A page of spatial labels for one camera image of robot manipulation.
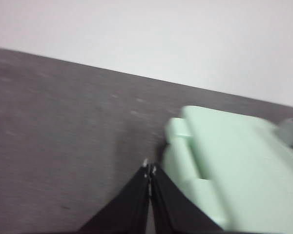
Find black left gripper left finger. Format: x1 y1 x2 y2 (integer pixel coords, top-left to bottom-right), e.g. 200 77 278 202
78 165 151 234

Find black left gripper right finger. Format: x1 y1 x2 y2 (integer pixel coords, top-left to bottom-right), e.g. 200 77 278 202
150 165 223 234

